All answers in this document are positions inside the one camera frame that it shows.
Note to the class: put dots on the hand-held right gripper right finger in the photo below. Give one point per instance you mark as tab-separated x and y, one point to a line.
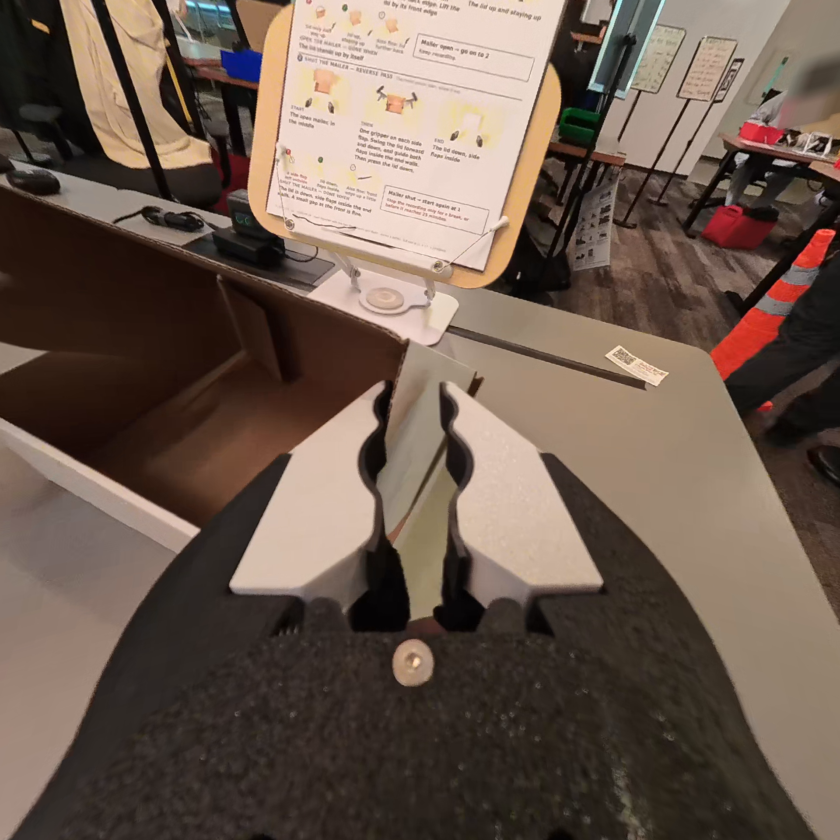
525	518

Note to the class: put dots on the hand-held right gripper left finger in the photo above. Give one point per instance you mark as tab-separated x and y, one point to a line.
308	518

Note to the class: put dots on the brown cardboard mailer box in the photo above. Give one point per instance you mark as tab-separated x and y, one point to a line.
131	328

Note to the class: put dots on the white code sticker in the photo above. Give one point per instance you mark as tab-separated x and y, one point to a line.
636	365

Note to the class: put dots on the black charging dock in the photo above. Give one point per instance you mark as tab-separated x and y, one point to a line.
246	236

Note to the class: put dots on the printed floor leaflet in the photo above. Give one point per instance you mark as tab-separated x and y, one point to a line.
596	223

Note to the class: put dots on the orange traffic cone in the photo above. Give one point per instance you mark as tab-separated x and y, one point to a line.
764	315

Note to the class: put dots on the instruction sheet on stand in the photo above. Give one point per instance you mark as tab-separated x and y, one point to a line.
531	197

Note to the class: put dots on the red bag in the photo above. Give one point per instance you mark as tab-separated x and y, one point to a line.
738	228

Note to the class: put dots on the green storage bin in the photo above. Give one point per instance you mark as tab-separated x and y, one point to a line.
579	124

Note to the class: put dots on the printed instruction sheet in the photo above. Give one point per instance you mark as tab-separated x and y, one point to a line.
407	118

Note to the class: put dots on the wooden work table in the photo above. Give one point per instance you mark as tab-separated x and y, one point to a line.
774	164

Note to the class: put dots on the black computer mouse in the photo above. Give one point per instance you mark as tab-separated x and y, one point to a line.
31	180

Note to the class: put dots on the red tray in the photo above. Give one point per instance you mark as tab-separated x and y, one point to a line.
761	134

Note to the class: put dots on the black tripod pole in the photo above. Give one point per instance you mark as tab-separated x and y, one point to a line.
134	98

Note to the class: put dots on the blue storage bin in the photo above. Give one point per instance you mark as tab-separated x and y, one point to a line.
241	65

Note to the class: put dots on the beige jacket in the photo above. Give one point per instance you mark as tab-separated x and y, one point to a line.
124	79

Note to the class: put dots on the whiteboard sign on stand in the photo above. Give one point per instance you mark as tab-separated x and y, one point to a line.
707	69
658	59

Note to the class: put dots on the teal framed panel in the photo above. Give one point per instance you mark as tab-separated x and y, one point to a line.
623	46

